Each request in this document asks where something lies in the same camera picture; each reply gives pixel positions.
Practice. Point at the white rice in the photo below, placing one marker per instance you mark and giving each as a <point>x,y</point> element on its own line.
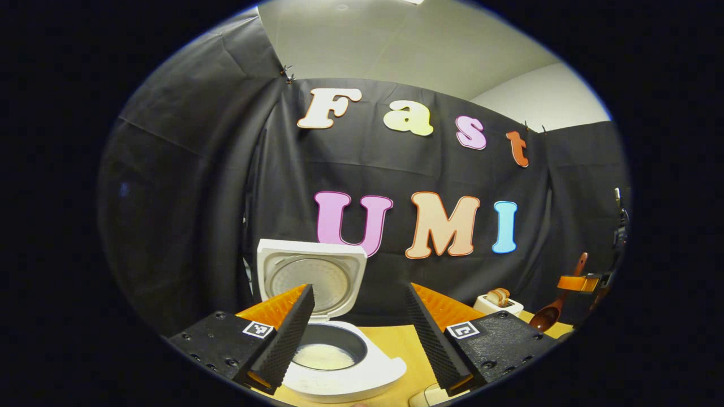
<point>328,357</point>

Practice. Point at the brown wooden spoon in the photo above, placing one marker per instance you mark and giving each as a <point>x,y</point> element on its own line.
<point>551,314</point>

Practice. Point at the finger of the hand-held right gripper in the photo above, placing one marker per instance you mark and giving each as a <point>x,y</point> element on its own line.
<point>574,282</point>

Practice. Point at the black backdrop cloth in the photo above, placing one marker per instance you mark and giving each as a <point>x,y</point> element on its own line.
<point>186,186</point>

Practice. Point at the white toaster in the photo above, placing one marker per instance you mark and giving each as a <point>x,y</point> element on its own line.
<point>509,308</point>

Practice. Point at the white rice cooker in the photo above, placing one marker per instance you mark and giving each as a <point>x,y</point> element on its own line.
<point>350,379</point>

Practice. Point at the brown toast slice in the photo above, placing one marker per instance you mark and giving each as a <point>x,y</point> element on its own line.
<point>492,299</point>
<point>504,295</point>

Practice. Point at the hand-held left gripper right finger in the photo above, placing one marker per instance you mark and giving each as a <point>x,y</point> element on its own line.
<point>435,345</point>

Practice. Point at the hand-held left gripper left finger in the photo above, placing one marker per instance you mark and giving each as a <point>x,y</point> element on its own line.
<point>280,350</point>

